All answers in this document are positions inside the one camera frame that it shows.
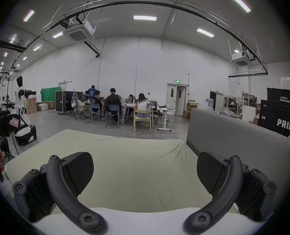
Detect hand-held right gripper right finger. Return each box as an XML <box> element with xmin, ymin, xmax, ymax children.
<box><xmin>183</xmin><ymin>152</ymin><xmax>277</xmax><ymax>232</ymax></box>

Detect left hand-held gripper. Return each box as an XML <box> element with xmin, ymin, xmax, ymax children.
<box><xmin>0</xmin><ymin>88</ymin><xmax>21</xmax><ymax>156</ymax></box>

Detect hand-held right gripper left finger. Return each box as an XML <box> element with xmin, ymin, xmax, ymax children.
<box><xmin>12</xmin><ymin>152</ymin><xmax>109</xmax><ymax>232</ymax></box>

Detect white humanoid robot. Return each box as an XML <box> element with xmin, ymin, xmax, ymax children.
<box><xmin>7</xmin><ymin>76</ymin><xmax>38</xmax><ymax>146</ymax></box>

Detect stack of brown cartons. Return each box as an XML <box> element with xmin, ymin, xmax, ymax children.
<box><xmin>25</xmin><ymin>90</ymin><xmax>38</xmax><ymax>114</ymax></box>

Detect green cloth screen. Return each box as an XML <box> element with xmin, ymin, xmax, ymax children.
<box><xmin>40</xmin><ymin>87</ymin><xmax>62</xmax><ymax>102</ymax></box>

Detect grey padded headboard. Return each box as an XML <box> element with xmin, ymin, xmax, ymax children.
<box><xmin>186</xmin><ymin>108</ymin><xmax>290</xmax><ymax>206</ymax></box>

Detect black flight case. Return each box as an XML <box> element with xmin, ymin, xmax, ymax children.
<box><xmin>55</xmin><ymin>90</ymin><xmax>84</xmax><ymax>115</ymax></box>

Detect white office chair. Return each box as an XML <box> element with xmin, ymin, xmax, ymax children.
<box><xmin>71</xmin><ymin>93</ymin><xmax>86</xmax><ymax>121</ymax></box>

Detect bed with pale green sheet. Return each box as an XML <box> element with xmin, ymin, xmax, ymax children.
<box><xmin>2</xmin><ymin>129</ymin><xmax>241</xmax><ymax>215</ymax></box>

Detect storage shelf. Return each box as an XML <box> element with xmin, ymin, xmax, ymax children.
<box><xmin>223</xmin><ymin>95</ymin><xmax>244</xmax><ymax>118</ymax></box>

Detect blue grey chair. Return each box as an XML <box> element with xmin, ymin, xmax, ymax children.
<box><xmin>89</xmin><ymin>103</ymin><xmax>102</xmax><ymax>124</ymax></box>
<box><xmin>105</xmin><ymin>104</ymin><xmax>122</xmax><ymax>128</ymax></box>

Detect pile of open cartons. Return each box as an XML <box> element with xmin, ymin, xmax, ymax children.
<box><xmin>183</xmin><ymin>99</ymin><xmax>200</xmax><ymax>119</ymax></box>

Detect black printed cartons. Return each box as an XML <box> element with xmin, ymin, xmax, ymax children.
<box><xmin>258</xmin><ymin>87</ymin><xmax>290</xmax><ymax>144</ymax></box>

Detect group of people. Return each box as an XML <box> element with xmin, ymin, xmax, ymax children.
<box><xmin>82</xmin><ymin>85</ymin><xmax>153</xmax><ymax>127</ymax></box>

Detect white standing desk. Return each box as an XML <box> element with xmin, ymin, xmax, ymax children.
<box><xmin>156</xmin><ymin>106</ymin><xmax>176</xmax><ymax>132</ymax></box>

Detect wooden chair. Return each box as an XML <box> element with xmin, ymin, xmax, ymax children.
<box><xmin>133</xmin><ymin>110</ymin><xmax>152</xmax><ymax>132</ymax></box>

